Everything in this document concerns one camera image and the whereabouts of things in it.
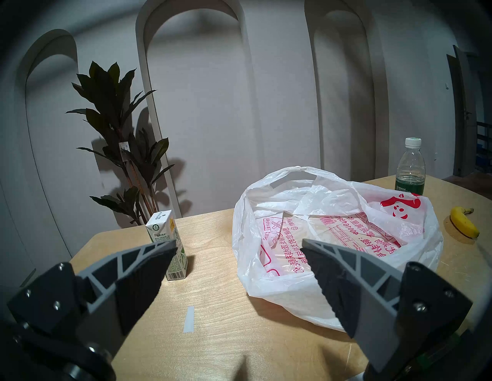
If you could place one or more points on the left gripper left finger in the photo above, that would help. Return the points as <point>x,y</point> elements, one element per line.
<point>115,284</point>

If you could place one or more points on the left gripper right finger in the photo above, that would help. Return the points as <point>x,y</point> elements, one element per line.
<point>369,303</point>

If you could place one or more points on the green white milk carton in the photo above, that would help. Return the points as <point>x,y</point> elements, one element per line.
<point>163,228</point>

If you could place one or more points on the yellow banana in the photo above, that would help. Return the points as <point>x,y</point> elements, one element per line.
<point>463,223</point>

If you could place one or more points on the green-label water bottle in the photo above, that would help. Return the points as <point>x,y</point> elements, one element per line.
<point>410,169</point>

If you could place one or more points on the white red-printed plastic bag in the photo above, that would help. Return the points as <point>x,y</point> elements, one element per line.
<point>292,295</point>

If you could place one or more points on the long white tape strip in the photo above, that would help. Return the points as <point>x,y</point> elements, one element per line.
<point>189,319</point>

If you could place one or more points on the tall dark-leaved potted plant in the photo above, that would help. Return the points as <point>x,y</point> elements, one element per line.
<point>111,115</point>

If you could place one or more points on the black metal shelf rack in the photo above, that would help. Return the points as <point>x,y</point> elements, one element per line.
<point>485,153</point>

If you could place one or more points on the grey open door leaf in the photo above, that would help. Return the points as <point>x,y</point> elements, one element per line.
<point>463,115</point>

